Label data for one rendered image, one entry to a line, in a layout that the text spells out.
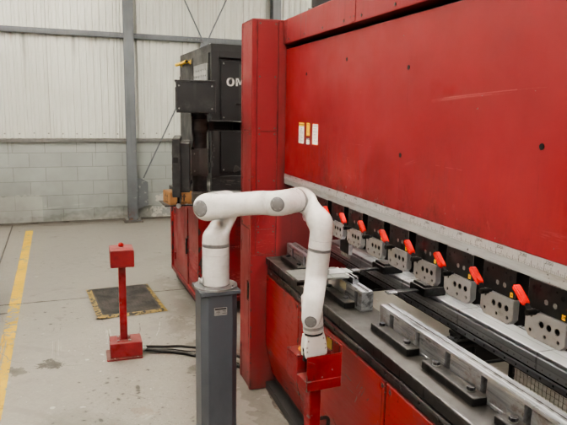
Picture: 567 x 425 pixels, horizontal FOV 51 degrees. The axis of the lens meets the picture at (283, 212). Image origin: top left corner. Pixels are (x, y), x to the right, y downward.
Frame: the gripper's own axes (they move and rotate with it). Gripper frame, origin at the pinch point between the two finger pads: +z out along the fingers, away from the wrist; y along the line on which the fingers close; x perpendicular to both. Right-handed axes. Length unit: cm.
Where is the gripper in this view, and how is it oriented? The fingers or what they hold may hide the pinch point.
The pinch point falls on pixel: (315, 367)
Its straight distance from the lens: 252.8
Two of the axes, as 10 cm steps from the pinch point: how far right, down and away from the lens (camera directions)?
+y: -9.2, 1.4, -3.8
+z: 0.6, 9.8, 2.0
